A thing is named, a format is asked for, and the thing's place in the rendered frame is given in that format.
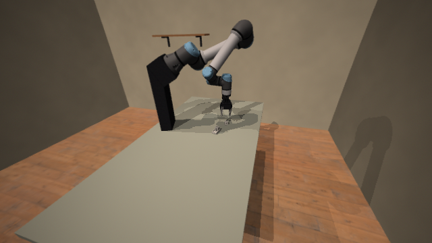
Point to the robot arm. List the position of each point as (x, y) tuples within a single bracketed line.
[(240, 37)]

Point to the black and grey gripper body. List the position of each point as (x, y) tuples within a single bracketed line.
[(226, 105)]

